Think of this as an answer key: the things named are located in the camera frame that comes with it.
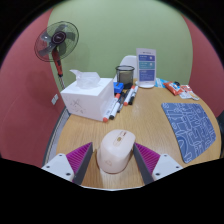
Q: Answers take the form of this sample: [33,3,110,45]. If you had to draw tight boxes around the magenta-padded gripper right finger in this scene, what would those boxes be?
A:
[132,142,184,186]

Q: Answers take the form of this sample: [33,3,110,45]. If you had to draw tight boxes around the white blue sign stand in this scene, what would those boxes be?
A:
[135,47,157,89]

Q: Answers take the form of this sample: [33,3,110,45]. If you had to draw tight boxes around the beige computer mouse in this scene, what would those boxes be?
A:
[96,129,137,175]

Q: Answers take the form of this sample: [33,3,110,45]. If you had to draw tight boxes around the black office chair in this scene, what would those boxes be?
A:
[216,109,224,158]

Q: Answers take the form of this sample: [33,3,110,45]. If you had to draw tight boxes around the light blue packet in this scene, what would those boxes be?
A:
[154,77,169,89]

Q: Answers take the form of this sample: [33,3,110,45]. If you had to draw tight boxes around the small blue box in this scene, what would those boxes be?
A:
[113,81,125,95]

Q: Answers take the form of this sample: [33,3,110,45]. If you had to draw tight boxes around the black mesh pen cup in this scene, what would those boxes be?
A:
[115,65,136,90]

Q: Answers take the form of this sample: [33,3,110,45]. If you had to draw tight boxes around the white wall socket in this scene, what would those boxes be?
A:
[50,93,60,106]

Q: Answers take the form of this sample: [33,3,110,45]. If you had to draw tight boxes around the black red standing fan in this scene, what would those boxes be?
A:
[33,20,80,91]

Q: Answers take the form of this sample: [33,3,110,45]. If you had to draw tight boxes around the red snack packet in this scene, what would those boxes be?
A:
[163,81,184,97]

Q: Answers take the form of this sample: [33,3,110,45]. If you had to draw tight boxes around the blue patterned mouse pad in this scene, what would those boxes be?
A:
[161,102,218,164]

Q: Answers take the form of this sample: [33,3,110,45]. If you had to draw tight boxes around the white plastic chair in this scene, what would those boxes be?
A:
[113,54,138,83]

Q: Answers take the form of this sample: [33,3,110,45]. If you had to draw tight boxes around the white marker black cap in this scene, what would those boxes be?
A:
[109,95,126,120]
[128,85,139,106]

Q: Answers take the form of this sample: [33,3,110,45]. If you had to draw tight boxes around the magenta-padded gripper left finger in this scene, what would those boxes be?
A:
[41,141,94,186]

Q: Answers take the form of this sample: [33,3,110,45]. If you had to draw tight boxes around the white tissue box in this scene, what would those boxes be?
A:
[60,69,115,122]

